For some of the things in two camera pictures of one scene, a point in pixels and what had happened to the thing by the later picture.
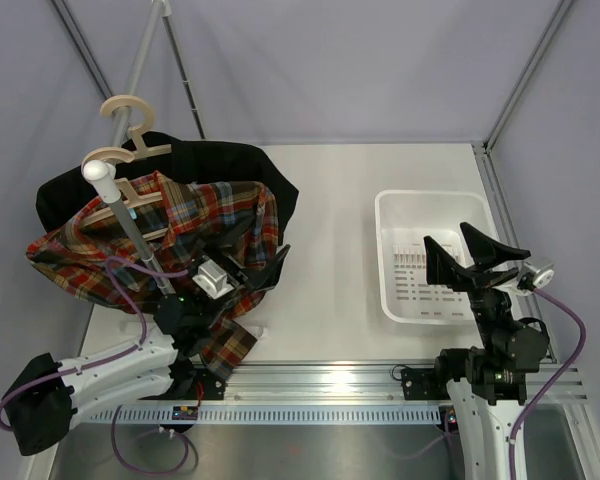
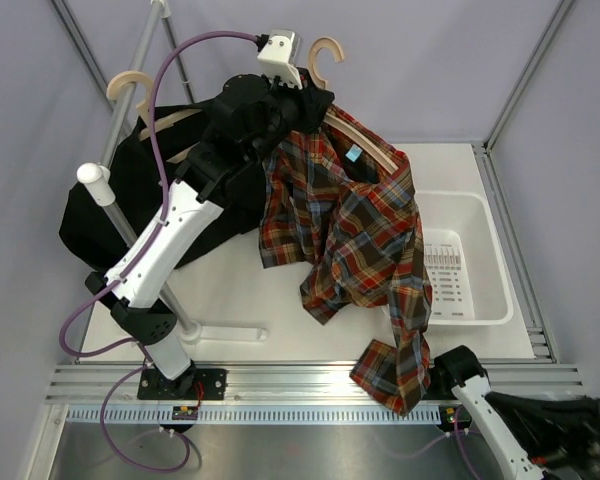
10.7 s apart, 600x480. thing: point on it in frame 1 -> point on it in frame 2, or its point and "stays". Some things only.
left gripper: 261,279 -> 312,103
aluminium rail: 362,384 stays
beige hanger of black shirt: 137,132 -> 163,121
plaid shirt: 198,253 -> 340,198
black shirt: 62,196 -> 102,211
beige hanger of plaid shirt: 128,195 -> 319,82
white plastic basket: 403,219 stays
